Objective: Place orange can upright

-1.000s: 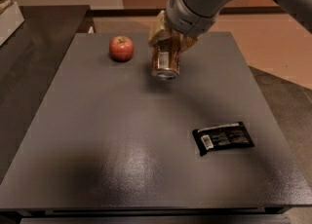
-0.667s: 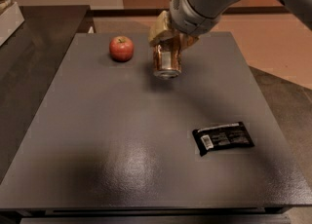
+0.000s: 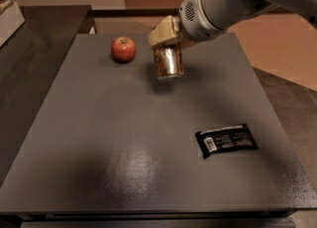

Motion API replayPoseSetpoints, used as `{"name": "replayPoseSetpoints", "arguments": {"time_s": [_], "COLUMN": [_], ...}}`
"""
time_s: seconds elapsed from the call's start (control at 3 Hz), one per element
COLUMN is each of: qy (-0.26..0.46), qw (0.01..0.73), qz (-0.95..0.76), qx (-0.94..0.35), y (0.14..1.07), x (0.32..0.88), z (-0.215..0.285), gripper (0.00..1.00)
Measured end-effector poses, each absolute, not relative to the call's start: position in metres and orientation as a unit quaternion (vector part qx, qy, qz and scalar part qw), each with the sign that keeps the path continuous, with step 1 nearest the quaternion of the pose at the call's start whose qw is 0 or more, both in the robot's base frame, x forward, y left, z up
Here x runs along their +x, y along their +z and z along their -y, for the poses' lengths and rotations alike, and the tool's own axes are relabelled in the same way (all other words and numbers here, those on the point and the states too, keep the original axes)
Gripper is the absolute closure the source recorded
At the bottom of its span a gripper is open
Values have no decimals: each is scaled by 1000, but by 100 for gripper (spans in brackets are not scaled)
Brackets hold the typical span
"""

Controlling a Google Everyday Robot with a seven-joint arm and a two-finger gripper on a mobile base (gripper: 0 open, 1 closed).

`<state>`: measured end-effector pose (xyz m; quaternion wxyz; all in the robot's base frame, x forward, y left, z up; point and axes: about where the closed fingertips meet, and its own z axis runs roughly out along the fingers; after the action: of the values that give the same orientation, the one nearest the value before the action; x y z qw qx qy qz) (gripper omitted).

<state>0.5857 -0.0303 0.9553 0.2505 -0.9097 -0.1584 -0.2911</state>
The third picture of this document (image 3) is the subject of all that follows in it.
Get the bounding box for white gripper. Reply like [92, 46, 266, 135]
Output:
[148, 0, 225, 49]

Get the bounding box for orange soda can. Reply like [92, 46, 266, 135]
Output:
[153, 44, 183, 80]

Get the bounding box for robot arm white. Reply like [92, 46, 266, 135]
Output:
[148, 0, 317, 49]

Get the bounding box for red apple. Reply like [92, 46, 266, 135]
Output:
[111, 37, 136, 63]

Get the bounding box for black snack packet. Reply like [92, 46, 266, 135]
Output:
[195, 124, 259, 159]

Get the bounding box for dark side counter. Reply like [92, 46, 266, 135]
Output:
[0, 5, 94, 184]

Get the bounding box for white box on counter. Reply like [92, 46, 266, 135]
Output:
[0, 0, 25, 47]

